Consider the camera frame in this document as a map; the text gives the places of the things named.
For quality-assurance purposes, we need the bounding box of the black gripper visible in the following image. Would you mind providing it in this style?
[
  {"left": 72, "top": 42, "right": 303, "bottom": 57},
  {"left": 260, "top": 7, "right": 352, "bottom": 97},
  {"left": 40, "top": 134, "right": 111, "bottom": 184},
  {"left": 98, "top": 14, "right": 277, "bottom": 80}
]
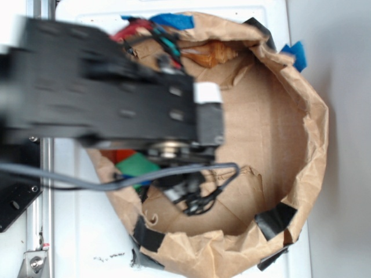
[{"left": 150, "top": 163, "right": 217, "bottom": 216}]

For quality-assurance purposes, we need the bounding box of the green rectangular block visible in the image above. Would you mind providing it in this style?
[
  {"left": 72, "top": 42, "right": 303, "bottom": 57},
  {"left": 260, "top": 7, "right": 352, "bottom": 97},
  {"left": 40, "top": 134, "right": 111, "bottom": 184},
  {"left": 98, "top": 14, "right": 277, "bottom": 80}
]
[{"left": 115, "top": 152, "right": 160, "bottom": 180}]

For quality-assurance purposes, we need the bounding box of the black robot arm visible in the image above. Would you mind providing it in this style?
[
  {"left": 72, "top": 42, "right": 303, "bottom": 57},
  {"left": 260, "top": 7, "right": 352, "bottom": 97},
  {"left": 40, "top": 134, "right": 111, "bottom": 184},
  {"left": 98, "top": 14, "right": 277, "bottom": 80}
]
[{"left": 1, "top": 18, "right": 224, "bottom": 215}]

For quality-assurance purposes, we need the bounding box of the orange toy carrot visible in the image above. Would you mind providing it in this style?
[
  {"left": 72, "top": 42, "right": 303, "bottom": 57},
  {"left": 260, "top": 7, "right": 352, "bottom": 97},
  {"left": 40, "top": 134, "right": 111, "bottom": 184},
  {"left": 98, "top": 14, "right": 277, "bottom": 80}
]
[{"left": 100, "top": 149, "right": 136, "bottom": 164}]

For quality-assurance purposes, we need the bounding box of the white plastic tray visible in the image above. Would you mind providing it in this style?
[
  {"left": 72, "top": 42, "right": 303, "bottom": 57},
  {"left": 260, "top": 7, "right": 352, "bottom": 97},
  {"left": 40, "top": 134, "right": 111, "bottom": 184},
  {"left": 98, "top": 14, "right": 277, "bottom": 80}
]
[{"left": 53, "top": 0, "right": 312, "bottom": 278}]

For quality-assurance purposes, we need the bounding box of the brown paper bag bin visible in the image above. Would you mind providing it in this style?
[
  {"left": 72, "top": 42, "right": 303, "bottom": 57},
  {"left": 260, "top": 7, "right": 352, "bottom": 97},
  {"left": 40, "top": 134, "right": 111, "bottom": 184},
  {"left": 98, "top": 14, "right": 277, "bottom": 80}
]
[{"left": 107, "top": 12, "right": 329, "bottom": 277}]

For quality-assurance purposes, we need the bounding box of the brown conch seashell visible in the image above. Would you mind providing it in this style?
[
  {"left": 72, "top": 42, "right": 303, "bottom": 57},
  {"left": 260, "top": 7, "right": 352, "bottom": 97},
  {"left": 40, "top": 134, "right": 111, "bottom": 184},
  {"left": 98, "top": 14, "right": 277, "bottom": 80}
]
[{"left": 181, "top": 41, "right": 238, "bottom": 68}]

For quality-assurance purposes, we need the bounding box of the blue tape piece top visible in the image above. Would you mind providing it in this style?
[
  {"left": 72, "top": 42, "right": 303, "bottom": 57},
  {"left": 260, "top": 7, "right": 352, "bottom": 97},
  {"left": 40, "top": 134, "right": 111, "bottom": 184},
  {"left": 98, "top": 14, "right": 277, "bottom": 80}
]
[{"left": 120, "top": 13, "right": 195, "bottom": 30}]

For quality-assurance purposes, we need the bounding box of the blue tape piece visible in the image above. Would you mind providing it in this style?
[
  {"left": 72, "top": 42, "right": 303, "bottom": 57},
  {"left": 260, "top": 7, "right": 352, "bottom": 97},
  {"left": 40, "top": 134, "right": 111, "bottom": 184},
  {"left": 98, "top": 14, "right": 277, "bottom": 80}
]
[
  {"left": 120, "top": 13, "right": 195, "bottom": 30},
  {"left": 281, "top": 41, "right": 307, "bottom": 72}
]

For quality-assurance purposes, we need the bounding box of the blue tape piece right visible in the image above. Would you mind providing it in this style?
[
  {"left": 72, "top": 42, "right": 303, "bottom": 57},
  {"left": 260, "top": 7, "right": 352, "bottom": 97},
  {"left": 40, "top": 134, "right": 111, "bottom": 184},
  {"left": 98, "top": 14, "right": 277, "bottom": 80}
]
[{"left": 281, "top": 41, "right": 307, "bottom": 72}]

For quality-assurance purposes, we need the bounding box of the grey braided cable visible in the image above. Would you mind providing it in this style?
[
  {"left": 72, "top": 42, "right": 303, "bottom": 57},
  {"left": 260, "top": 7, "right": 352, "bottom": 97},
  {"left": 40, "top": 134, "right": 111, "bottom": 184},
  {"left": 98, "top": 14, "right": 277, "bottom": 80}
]
[{"left": 0, "top": 161, "right": 241, "bottom": 193}]

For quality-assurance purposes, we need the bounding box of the aluminium extrusion rail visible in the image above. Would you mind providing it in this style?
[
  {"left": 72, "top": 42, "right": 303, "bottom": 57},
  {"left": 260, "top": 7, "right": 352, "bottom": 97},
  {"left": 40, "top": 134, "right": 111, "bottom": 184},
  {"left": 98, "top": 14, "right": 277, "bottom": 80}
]
[{"left": 26, "top": 0, "right": 57, "bottom": 277}]

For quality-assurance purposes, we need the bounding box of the metal corner bracket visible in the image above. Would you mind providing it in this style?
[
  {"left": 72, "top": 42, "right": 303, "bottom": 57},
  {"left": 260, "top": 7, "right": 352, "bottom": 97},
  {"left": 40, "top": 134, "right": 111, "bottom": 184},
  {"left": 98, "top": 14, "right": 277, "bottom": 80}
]
[{"left": 17, "top": 250, "right": 50, "bottom": 278}]

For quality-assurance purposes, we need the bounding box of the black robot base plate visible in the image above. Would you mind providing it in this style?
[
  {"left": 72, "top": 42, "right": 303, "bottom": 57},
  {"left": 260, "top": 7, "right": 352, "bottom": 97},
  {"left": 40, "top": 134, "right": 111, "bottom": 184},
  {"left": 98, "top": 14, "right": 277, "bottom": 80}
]
[{"left": 0, "top": 144, "right": 44, "bottom": 233}]

